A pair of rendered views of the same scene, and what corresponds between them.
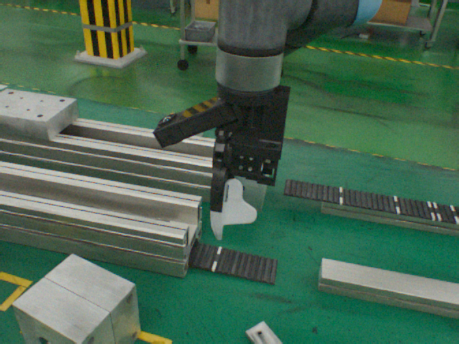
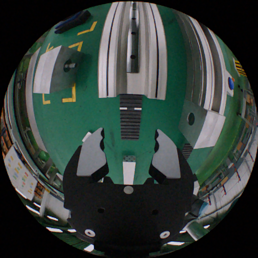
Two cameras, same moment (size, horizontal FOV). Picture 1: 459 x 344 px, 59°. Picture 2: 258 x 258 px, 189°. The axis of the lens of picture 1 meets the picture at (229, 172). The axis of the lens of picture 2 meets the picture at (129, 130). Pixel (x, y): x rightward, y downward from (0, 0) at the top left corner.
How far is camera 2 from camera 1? 0.54 m
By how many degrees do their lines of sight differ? 67
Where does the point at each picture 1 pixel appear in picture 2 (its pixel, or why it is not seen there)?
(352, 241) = not seen: hidden behind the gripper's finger
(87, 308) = (39, 82)
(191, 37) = (244, 91)
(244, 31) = not seen: outside the picture
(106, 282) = (47, 78)
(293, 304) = (112, 147)
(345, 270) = (129, 168)
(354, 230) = not seen: hidden behind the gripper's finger
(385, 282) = (127, 176)
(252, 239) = (154, 125)
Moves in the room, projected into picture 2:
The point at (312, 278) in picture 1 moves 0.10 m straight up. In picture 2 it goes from (130, 153) to (130, 179)
